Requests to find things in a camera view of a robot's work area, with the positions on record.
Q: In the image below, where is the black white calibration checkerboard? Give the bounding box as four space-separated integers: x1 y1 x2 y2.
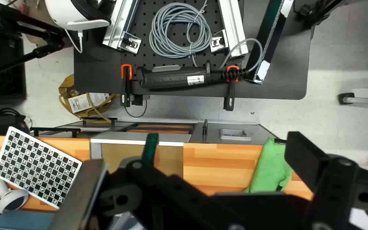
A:
0 126 85 211

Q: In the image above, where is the white VR controller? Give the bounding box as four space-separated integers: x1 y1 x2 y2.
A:
0 180 31 215

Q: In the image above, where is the orange black bar clamp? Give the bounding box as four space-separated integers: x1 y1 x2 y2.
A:
120 63 145 109
223 63 242 113

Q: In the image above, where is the dark grey metal sink unit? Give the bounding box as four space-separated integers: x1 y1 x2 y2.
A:
191 120 280 147

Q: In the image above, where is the aluminium extrusion bar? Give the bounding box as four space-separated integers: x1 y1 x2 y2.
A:
102 0 143 55
209 0 251 59

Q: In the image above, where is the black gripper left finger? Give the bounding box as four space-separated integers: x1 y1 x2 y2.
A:
142 132 160 166

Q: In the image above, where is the blue flat object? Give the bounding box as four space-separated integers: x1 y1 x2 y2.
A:
0 210 59 230

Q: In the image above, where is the black green flat bar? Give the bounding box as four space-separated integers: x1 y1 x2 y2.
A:
244 0 295 86

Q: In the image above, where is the grey metal chair leg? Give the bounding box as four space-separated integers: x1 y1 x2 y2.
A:
338 91 368 109

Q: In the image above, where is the silver metal mount plate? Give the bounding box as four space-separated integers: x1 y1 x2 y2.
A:
49 159 109 230

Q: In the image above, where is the grey beige counter panel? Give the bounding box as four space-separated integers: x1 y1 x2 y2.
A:
90 131 193 173

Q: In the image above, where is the white rounded robot base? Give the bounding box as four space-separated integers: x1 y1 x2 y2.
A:
44 0 111 32

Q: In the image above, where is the green microfibre cloth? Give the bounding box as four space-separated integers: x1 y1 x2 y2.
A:
247 137 297 196

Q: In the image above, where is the yellow cable bundle with label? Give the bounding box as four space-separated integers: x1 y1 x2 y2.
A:
58 73 118 126

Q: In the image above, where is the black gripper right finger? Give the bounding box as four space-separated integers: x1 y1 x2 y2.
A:
284 131 335 192

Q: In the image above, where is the grey coiled cable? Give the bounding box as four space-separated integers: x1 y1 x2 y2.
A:
148 2 215 62

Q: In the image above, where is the black tripod stand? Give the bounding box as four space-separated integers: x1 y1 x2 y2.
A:
0 2 67 82

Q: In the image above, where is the black perforated cart top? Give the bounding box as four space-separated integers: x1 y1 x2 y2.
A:
73 0 313 103

